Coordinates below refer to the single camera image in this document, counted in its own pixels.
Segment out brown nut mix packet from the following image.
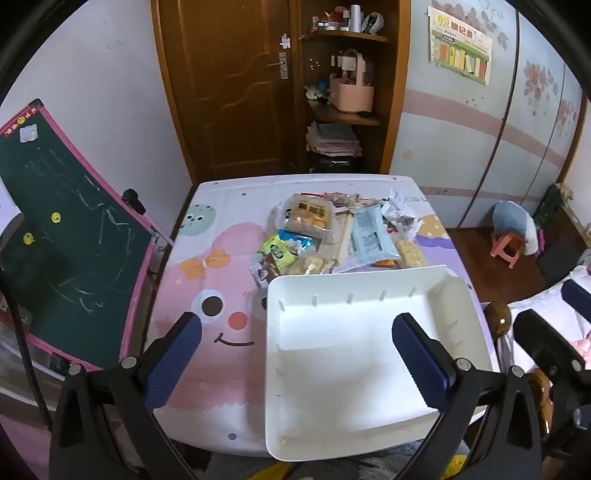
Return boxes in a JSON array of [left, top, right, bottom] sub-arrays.
[[250, 258, 278, 289]]

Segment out pink plastic stool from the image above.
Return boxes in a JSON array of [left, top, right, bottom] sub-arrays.
[[490, 231, 527, 269]]

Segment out blue snack packet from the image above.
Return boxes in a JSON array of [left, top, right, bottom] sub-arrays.
[[277, 230, 317, 252]]

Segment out light blue snack bag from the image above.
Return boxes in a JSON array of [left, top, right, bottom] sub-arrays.
[[351, 205, 402, 267]]

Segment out blue plush cushion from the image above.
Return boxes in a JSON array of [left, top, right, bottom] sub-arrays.
[[492, 202, 539, 254]]

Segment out white plastic storage tray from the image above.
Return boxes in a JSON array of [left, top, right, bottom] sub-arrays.
[[264, 264, 494, 462]]

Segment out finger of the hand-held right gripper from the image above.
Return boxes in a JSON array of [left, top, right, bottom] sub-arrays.
[[513, 310, 587, 384], [561, 278, 591, 320]]

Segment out white bedding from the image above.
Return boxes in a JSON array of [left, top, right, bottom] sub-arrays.
[[503, 249, 591, 370]]

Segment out green pastry packet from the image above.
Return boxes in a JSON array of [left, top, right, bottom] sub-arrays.
[[257, 233, 298, 271]]

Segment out dark wooden cabinet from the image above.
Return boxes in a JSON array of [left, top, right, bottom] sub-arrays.
[[531, 185, 591, 287]]

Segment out white snack bag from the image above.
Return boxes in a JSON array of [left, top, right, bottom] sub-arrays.
[[379, 187, 428, 236]]

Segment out brown wooden door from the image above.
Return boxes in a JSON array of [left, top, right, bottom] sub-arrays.
[[152, 0, 301, 185]]

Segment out black clip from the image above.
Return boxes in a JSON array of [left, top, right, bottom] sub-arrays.
[[121, 188, 146, 215]]

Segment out puffed rice cracker packet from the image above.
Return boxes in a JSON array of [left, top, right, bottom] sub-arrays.
[[392, 235, 428, 268], [288, 251, 338, 276]]

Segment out pink basket with handle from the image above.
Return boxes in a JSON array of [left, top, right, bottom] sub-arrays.
[[329, 48, 375, 114]]

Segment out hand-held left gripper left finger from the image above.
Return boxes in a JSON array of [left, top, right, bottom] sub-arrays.
[[48, 311, 204, 480]]

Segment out wooden corner shelf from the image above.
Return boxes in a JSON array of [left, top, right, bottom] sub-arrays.
[[295, 0, 411, 175]]

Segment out green chalkboard with pink frame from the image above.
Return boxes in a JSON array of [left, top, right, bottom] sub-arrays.
[[0, 98, 174, 372]]

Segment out pink cloth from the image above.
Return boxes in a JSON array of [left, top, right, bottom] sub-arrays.
[[570, 335, 591, 370]]

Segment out brown wooden bed frame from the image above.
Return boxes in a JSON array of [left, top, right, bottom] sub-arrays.
[[482, 301, 513, 337]]

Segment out beige wafer packet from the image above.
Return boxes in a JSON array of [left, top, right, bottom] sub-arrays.
[[318, 210, 358, 271]]

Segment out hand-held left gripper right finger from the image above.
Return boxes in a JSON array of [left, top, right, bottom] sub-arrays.
[[392, 312, 543, 480]]

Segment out clear tray packet of cakes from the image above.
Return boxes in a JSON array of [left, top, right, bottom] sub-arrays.
[[277, 194, 340, 243]]

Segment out stack of papers on shelf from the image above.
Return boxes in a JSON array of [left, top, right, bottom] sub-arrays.
[[305, 121, 363, 160]]

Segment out floral sliding wardrobe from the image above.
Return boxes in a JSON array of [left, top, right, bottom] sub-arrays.
[[390, 0, 591, 229]]

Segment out wall poster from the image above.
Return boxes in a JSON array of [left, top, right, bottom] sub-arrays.
[[427, 4, 494, 86]]

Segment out metal door handle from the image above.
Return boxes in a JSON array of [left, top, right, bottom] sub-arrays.
[[267, 52, 291, 80]]

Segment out small plush toys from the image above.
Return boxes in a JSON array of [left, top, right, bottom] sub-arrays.
[[305, 78, 331, 104]]

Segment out cartoon printed tablecloth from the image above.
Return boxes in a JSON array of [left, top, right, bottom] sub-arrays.
[[148, 175, 485, 457]]

